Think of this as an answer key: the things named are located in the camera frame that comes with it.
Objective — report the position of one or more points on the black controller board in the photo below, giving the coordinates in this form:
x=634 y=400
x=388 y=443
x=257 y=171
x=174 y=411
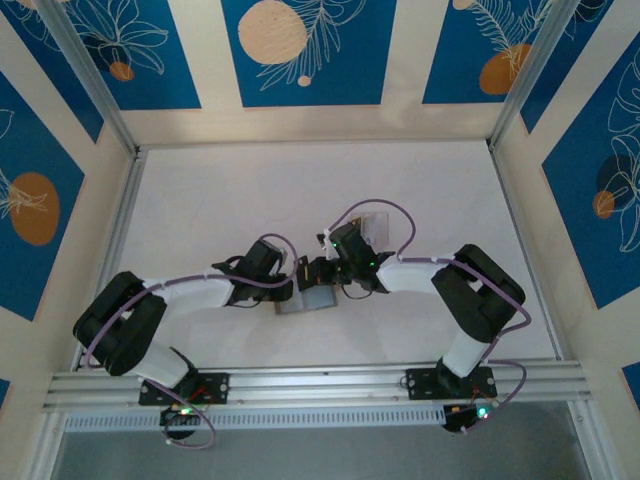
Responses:
x=460 y=421
x=176 y=416

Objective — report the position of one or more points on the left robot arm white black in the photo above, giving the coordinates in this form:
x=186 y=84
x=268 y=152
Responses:
x=200 y=292

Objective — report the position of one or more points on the black left controller board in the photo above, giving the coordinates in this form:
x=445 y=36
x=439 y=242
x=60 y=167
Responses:
x=176 y=416

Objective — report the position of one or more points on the aluminium front rail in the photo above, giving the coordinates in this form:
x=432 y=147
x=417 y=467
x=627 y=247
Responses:
x=320 y=385

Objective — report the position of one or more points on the aluminium side rail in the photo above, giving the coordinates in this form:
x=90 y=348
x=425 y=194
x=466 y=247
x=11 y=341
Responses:
x=112 y=250
x=530 y=260

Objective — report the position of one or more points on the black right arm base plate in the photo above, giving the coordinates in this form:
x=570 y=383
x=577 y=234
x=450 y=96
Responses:
x=425 y=385

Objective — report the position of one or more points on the aluminium frame post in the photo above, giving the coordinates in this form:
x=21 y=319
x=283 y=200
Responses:
x=530 y=75
x=90 y=75

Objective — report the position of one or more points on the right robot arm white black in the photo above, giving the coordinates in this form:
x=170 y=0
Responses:
x=410 y=275

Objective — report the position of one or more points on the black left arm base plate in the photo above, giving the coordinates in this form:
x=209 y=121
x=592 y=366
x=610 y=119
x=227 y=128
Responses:
x=160 y=390

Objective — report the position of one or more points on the grey card holder wallet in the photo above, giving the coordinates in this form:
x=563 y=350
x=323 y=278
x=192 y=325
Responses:
x=320 y=301

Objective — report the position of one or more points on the black right controller board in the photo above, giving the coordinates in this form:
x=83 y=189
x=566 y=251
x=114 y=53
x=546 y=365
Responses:
x=460 y=421

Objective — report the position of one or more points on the white card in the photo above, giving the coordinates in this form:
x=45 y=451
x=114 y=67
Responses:
x=371 y=229

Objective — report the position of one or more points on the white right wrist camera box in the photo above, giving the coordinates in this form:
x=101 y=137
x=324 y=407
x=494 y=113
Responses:
x=326 y=239

